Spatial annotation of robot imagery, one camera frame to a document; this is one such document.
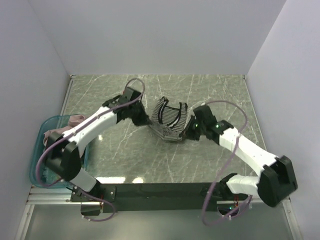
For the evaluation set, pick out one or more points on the black white striped tank top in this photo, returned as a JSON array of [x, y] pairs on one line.
[[169, 122]]

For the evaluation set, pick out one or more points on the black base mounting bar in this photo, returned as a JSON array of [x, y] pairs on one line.
[[155, 197]]

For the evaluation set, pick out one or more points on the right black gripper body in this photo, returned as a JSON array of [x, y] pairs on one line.
[[194, 129]]

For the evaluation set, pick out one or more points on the teal plastic laundry basket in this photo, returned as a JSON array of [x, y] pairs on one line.
[[48, 176]]

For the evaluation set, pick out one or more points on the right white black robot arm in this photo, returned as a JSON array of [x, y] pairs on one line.
[[275, 177]]

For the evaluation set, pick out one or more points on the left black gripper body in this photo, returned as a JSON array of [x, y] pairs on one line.
[[138, 114]]

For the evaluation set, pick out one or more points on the pink tank top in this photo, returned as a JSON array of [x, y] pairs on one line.
[[73, 121]]

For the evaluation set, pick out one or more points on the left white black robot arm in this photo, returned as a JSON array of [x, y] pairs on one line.
[[64, 150]]

